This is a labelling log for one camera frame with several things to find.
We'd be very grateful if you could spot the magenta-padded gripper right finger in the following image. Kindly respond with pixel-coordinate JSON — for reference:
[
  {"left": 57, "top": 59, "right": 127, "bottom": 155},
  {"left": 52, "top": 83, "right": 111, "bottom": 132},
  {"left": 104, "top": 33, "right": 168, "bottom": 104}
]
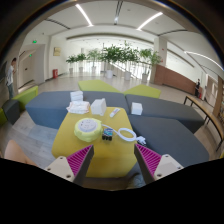
[{"left": 133, "top": 143, "right": 184, "bottom": 185}]

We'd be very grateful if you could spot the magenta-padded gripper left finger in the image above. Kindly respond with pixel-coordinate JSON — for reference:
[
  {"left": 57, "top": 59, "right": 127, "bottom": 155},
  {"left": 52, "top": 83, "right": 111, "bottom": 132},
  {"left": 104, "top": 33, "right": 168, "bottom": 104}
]
[{"left": 44, "top": 143, "right": 95, "bottom": 187}]

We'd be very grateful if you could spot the wide grey upholstered sofa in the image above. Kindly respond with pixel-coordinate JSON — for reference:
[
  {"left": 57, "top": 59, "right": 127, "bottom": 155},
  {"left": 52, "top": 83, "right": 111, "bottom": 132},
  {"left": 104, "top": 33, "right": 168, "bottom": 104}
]
[{"left": 128, "top": 114, "right": 211, "bottom": 168}]

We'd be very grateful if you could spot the round yellow-green power strip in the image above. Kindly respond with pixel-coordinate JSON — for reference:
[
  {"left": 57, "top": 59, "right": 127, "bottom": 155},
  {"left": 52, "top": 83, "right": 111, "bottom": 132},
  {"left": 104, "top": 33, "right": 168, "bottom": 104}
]
[{"left": 73, "top": 117, "right": 104, "bottom": 144}]

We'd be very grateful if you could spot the plastic-wrapped tissue pack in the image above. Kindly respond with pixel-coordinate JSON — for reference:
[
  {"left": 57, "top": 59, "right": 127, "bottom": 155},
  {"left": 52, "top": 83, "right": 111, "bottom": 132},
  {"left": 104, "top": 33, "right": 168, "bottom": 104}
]
[{"left": 65, "top": 100, "right": 91, "bottom": 115}]

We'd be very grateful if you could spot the small white cube box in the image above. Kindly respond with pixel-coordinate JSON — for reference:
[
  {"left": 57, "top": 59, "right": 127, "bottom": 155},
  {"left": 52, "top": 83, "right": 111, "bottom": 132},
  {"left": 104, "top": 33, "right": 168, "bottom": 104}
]
[{"left": 130, "top": 101, "right": 144, "bottom": 116}]

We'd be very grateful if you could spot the large white box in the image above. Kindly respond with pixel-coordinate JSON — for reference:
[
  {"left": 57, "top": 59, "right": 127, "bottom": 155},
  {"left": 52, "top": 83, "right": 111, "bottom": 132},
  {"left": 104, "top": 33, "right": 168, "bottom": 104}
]
[{"left": 90, "top": 97, "right": 108, "bottom": 117}]

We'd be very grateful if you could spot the white tube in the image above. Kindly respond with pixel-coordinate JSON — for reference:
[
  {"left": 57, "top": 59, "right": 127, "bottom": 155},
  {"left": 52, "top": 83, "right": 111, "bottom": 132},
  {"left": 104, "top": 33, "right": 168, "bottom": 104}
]
[{"left": 109, "top": 107, "right": 121, "bottom": 118}]

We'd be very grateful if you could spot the person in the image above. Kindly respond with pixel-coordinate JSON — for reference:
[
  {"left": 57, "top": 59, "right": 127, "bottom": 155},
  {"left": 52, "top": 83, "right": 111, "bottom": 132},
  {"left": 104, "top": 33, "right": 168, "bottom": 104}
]
[
  {"left": 194, "top": 78, "right": 202, "bottom": 98},
  {"left": 3, "top": 139, "right": 38, "bottom": 167},
  {"left": 4, "top": 57, "right": 18, "bottom": 100}
]

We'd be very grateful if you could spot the stack of white boxes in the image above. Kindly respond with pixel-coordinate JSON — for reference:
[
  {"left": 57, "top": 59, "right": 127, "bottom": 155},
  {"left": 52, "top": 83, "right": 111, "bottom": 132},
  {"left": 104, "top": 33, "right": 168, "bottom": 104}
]
[{"left": 69, "top": 90, "right": 84, "bottom": 103}]

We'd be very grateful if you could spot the small green upholstered seat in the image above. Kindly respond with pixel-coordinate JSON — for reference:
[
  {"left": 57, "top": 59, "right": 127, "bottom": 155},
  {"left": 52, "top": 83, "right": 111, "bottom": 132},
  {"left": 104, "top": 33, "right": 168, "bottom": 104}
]
[{"left": 123, "top": 83, "right": 162, "bottom": 99}]

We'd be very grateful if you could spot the wooden bench with black legs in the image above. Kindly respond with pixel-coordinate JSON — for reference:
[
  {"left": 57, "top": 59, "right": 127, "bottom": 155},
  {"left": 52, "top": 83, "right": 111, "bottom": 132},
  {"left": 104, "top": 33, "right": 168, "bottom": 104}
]
[{"left": 183, "top": 94, "right": 224, "bottom": 151}]

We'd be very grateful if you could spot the large green upholstered seat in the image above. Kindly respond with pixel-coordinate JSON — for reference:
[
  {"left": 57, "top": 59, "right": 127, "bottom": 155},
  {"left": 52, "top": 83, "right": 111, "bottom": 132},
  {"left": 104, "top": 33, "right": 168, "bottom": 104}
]
[{"left": 77, "top": 79, "right": 121, "bottom": 94}]

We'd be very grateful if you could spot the green upholstered bench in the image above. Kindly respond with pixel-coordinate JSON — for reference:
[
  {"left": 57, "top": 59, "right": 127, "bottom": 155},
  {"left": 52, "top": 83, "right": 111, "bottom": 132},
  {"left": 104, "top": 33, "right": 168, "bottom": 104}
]
[{"left": 12, "top": 85, "right": 39, "bottom": 113}]

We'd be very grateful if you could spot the dark grey ottoman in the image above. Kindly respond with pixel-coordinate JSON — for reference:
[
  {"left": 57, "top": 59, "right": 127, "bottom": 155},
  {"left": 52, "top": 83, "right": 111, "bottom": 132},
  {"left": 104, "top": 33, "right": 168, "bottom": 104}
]
[{"left": 1, "top": 98, "right": 21, "bottom": 126}]

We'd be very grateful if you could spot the brown wooden counter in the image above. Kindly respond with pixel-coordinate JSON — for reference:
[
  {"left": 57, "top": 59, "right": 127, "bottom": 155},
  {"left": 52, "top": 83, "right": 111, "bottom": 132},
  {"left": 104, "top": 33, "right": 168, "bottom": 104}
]
[{"left": 153, "top": 64, "right": 197, "bottom": 95}]

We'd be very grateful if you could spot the group of potted green plants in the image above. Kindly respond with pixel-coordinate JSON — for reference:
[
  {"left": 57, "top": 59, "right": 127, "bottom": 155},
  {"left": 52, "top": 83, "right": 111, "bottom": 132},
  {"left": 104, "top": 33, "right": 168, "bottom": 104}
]
[{"left": 65, "top": 41, "right": 163, "bottom": 83}]

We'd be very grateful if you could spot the group of ceiling light strips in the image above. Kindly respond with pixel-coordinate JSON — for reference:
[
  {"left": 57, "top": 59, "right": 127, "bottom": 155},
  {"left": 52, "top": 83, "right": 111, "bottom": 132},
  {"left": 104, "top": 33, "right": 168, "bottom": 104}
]
[{"left": 74, "top": 3, "right": 219, "bottom": 68}]

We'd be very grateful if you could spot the white power cable with plug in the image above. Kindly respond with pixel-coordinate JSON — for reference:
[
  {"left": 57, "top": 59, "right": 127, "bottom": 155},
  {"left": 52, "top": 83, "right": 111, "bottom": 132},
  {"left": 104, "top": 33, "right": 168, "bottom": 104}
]
[{"left": 101, "top": 123, "right": 148, "bottom": 146}]

